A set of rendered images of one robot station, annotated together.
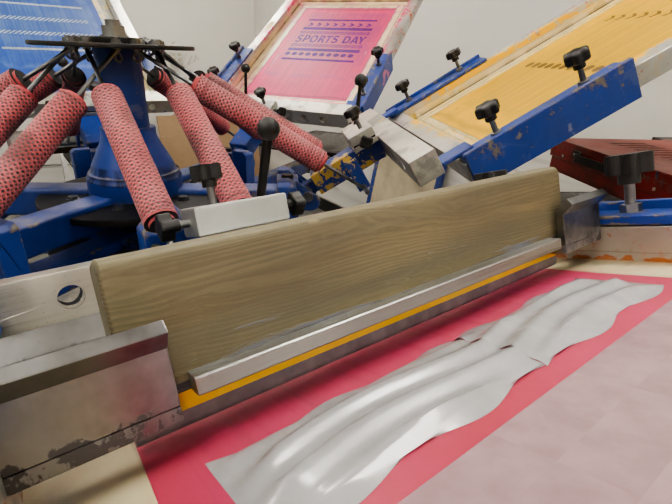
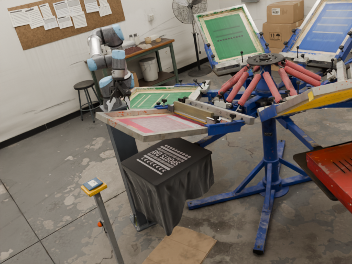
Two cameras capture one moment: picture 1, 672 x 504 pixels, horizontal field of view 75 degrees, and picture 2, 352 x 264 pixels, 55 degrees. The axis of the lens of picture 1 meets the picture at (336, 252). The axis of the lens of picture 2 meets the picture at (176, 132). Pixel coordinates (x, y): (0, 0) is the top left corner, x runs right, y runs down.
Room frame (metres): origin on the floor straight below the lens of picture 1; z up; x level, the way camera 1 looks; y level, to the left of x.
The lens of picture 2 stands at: (0.32, -2.27, 2.16)
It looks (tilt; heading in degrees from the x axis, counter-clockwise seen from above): 27 degrees down; 94
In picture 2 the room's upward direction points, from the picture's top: 11 degrees counter-clockwise
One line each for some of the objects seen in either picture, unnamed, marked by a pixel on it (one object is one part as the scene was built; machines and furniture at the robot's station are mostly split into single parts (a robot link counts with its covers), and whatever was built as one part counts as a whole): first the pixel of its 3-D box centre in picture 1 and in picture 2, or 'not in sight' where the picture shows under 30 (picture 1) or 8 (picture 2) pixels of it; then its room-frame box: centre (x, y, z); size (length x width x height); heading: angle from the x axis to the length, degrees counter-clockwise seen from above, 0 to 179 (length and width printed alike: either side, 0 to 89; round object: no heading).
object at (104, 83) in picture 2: not in sight; (108, 86); (-0.31, 0.27, 1.37); 0.13 x 0.12 x 0.14; 11
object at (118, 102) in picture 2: not in sight; (111, 99); (-0.31, 0.27, 1.25); 0.15 x 0.15 x 0.10
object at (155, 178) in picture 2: not in sight; (165, 157); (0.07, -0.23, 0.95); 0.48 x 0.44 x 0.01; 38
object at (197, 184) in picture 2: not in sight; (189, 192); (0.20, -0.39, 0.74); 0.46 x 0.04 x 0.42; 38
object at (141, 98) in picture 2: not in sight; (168, 90); (0.11, 0.79, 1.05); 1.08 x 0.61 x 0.23; 158
